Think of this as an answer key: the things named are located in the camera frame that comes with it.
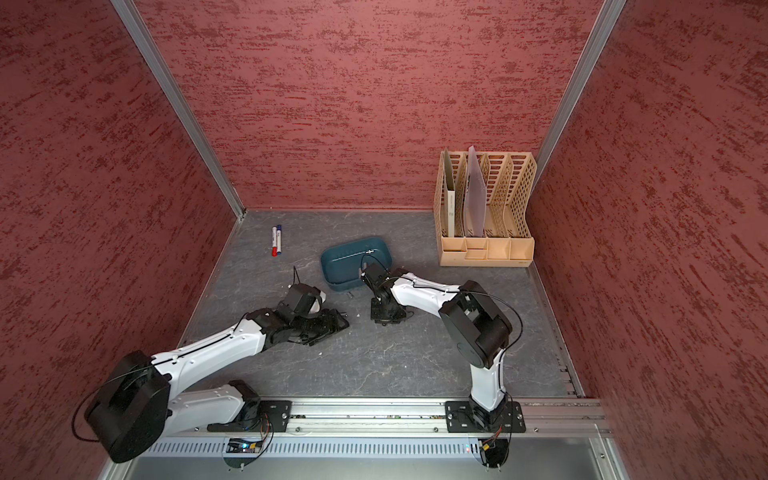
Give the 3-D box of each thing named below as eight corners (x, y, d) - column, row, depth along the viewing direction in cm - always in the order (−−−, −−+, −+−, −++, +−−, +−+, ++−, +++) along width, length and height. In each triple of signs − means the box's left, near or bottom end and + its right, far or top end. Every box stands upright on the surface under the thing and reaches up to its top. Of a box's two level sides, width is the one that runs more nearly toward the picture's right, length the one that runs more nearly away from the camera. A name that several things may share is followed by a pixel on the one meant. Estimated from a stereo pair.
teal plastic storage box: (329, 296, 98) (327, 289, 95) (319, 255, 109) (317, 248, 106) (397, 275, 104) (397, 268, 100) (381, 239, 115) (380, 231, 111)
